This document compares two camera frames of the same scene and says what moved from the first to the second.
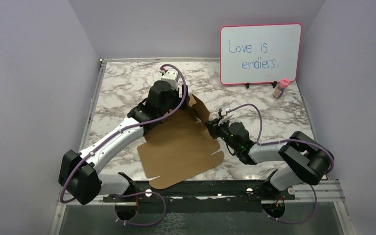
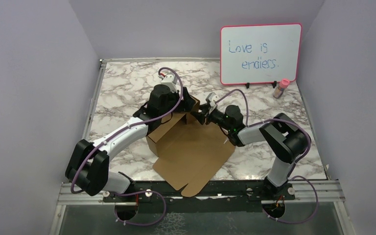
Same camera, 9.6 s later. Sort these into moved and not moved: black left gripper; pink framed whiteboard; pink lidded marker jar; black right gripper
Moved: black right gripper
Not moved: black left gripper; pink lidded marker jar; pink framed whiteboard
